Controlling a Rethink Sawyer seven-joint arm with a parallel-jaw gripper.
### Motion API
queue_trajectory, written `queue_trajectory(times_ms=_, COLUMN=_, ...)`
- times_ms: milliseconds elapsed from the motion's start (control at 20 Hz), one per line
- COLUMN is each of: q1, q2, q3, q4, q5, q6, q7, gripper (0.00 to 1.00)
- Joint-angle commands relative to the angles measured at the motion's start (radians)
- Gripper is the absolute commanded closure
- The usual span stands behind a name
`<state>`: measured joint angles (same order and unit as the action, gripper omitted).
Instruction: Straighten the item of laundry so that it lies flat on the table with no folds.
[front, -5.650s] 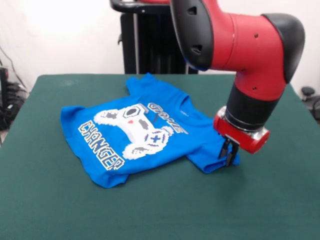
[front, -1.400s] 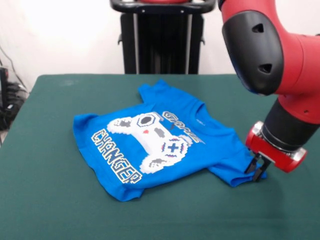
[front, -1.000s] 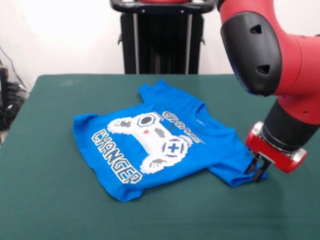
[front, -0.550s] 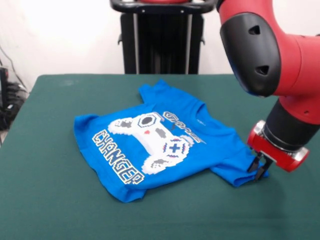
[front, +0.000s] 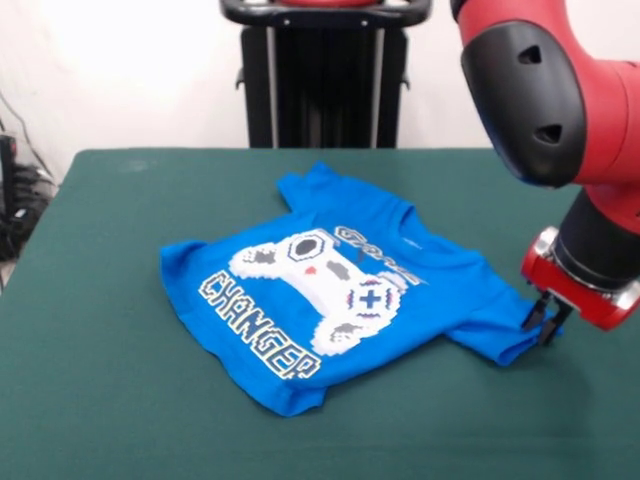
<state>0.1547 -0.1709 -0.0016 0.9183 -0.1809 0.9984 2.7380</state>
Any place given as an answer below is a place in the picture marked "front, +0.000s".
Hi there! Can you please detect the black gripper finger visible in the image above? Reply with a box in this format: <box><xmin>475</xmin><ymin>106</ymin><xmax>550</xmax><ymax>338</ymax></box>
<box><xmin>521</xmin><ymin>291</ymin><xmax>554</xmax><ymax>332</ymax></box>
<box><xmin>537</xmin><ymin>304</ymin><xmax>573</xmax><ymax>347</ymax></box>

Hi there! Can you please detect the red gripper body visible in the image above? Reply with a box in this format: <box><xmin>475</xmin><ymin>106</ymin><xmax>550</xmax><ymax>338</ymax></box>
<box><xmin>519</xmin><ymin>225</ymin><xmax>640</xmax><ymax>333</ymax></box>

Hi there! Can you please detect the blue printed shirt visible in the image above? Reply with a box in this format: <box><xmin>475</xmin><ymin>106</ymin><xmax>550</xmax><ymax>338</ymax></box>
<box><xmin>158</xmin><ymin>160</ymin><xmax>565</xmax><ymax>418</ymax></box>

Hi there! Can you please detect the dark green table cloth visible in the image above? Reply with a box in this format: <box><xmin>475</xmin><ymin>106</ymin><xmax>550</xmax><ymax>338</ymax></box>
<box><xmin>0</xmin><ymin>146</ymin><xmax>640</xmax><ymax>480</ymax></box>

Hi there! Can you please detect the black box device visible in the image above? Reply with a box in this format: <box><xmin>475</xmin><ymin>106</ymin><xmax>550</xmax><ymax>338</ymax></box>
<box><xmin>0</xmin><ymin>133</ymin><xmax>19</xmax><ymax>217</ymax></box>

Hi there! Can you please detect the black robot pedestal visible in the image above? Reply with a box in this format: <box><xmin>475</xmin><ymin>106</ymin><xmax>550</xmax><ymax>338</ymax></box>
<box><xmin>219</xmin><ymin>0</ymin><xmax>431</xmax><ymax>149</ymax></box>

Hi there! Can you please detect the black cable tangle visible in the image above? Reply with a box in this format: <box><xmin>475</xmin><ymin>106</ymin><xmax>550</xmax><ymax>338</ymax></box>
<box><xmin>0</xmin><ymin>92</ymin><xmax>59</xmax><ymax>262</ymax></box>

